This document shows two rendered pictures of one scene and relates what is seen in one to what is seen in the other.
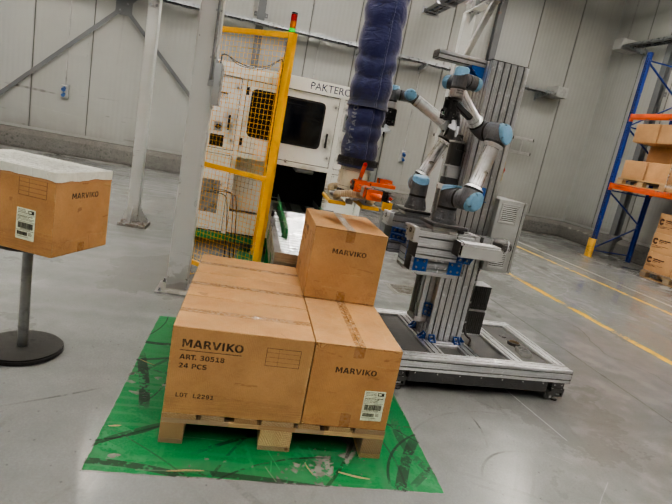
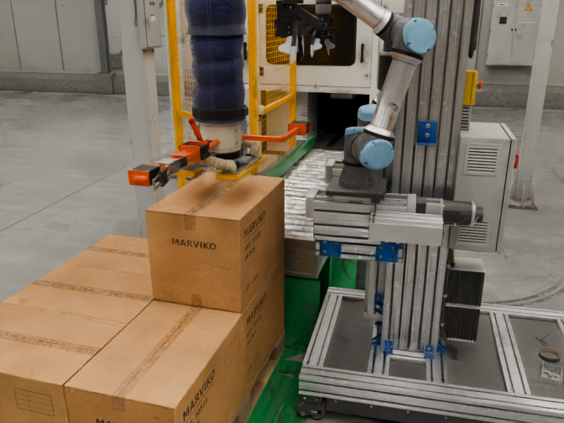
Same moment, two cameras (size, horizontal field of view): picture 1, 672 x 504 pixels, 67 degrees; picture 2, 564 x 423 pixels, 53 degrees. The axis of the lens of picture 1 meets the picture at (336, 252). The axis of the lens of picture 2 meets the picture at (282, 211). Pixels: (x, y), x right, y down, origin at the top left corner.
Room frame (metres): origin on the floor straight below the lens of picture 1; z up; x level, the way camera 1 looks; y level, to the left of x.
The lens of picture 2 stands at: (1.05, -1.32, 1.68)
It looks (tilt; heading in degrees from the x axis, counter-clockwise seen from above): 19 degrees down; 27
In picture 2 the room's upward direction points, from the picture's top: straight up
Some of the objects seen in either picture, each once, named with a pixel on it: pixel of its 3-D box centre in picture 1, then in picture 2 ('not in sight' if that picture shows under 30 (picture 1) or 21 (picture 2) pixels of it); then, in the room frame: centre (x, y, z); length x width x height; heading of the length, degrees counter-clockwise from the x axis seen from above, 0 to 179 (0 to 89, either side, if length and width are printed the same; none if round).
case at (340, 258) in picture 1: (337, 253); (222, 235); (2.98, -0.01, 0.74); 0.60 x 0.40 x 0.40; 10
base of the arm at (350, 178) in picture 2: (445, 214); (357, 172); (3.07, -0.60, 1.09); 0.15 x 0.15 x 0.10
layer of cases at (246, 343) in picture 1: (279, 328); (136, 336); (2.63, 0.22, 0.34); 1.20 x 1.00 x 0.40; 11
